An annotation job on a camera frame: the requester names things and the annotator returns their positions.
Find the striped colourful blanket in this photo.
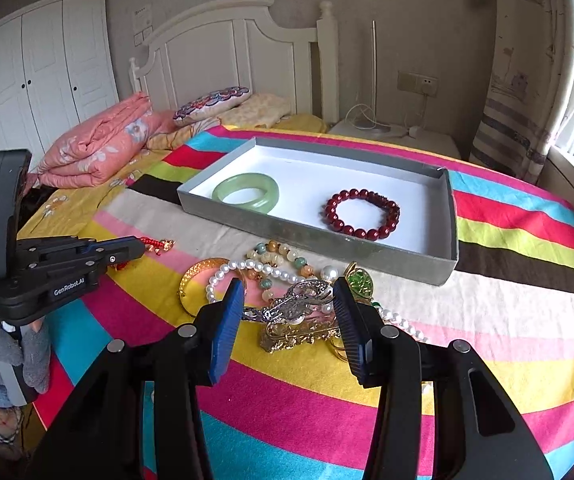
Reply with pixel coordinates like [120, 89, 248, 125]
[17, 125, 574, 480]

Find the pink floral folded quilt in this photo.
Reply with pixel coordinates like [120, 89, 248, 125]
[29, 91, 178, 189]

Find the red knot charm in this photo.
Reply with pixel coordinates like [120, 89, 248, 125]
[117, 237, 175, 271]

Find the grey cardboard tray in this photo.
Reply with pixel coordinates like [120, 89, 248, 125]
[177, 136, 459, 287]

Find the white nightstand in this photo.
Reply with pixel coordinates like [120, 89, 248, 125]
[327, 120, 463, 161]

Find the green jade bangle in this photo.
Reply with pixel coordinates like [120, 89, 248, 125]
[212, 172, 280, 215]

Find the green pendant gold frame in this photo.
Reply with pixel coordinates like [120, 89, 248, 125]
[344, 261, 375, 303]

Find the white cable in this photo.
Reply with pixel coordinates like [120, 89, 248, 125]
[344, 104, 383, 128]

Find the silver brooch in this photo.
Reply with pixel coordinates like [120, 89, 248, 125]
[242, 280, 338, 323]

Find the red bead bracelet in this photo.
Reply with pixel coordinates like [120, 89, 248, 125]
[325, 188, 401, 240]

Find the paper wall notice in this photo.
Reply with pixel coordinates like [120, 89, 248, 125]
[133, 4, 154, 31]

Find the white pole lamp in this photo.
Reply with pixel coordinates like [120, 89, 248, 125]
[352, 20, 408, 137]

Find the embroidered round pillow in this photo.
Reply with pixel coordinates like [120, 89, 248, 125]
[173, 86, 253, 127]

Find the multicolour bead bracelet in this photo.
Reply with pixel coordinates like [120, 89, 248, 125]
[244, 241, 318, 303]

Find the yellow patterned pillow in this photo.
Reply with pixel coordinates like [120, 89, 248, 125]
[217, 92, 293, 128]

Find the gold metal ornament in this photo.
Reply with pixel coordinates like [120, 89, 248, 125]
[259, 320, 350, 363]

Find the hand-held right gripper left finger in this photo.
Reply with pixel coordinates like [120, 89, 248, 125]
[24, 277, 245, 480]

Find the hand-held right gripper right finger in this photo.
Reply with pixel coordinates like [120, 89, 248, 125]
[332, 276, 553, 480]

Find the wall socket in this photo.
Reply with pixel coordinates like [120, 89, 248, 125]
[397, 71, 439, 97]

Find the white wardrobe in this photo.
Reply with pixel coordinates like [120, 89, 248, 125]
[0, 0, 120, 206]

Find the white wooden headboard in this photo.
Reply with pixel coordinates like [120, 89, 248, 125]
[128, 0, 340, 126]

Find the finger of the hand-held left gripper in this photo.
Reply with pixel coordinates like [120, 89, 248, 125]
[29, 250, 145, 286]
[17, 235, 146, 257]

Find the printed striped curtain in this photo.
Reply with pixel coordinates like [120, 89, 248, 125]
[470, 0, 574, 186]

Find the gold bangle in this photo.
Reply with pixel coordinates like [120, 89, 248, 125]
[179, 257, 233, 318]

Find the white pearl necklace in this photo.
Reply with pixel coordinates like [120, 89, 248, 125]
[206, 258, 428, 343]

